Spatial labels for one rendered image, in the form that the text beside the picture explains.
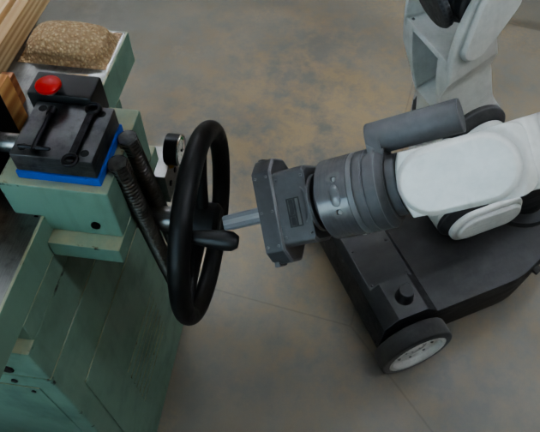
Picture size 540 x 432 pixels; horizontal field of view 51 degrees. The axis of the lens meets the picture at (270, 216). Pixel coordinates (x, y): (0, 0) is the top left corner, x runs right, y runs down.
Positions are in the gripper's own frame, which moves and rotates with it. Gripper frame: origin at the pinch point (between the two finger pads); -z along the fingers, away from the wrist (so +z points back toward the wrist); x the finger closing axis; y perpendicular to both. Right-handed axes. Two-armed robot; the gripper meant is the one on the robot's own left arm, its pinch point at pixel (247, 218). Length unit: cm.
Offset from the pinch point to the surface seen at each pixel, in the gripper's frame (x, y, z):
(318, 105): 44, -136, -42
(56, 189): 7.3, 12.4, -17.0
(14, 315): -6.0, 15.2, -24.3
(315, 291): -19, -92, -37
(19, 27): 37, -2, -35
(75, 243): 1.2, 7.3, -21.2
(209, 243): -2.0, 2.1, -4.6
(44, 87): 19.1, 12.4, -16.2
